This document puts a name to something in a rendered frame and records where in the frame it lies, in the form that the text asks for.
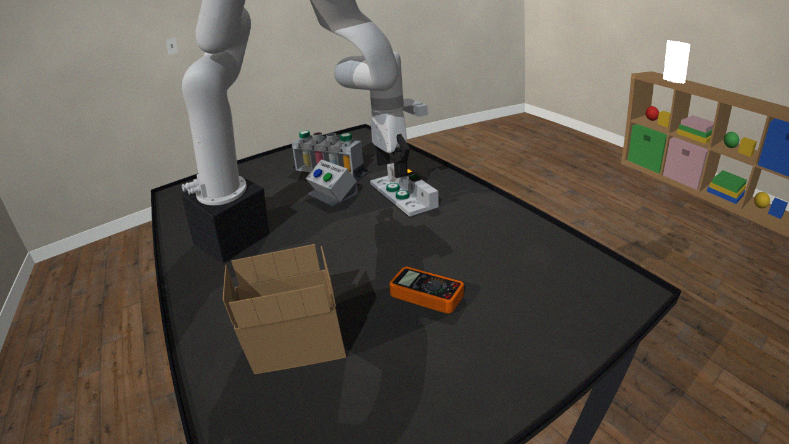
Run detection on orange digital multimeter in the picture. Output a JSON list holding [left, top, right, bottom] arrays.
[[390, 267, 464, 314]]

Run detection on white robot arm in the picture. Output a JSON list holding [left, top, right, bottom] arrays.
[[182, 0, 428, 205]]

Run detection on brown cardboard box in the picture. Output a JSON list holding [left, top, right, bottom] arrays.
[[223, 244, 346, 374]]

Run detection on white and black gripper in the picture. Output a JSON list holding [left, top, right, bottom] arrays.
[[371, 107, 410, 178]]

